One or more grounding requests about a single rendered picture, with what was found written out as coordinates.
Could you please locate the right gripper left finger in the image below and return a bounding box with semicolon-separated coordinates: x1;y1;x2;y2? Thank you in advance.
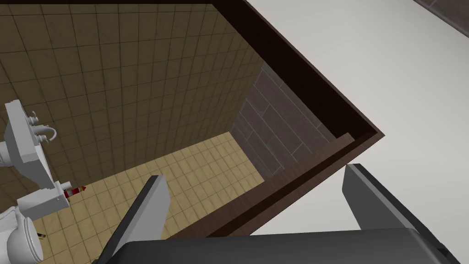
96;175;171;263

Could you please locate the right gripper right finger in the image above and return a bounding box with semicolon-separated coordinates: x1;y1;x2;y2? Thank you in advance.
342;163;454;263

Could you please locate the red toilet plunger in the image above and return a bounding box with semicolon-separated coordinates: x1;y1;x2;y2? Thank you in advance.
63;186;87;199

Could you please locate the white toilet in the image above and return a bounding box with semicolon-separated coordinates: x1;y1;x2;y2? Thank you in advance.
0;181;72;264

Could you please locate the white pedestal sink with faucet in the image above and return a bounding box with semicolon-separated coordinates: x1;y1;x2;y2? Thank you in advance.
0;99;58;191

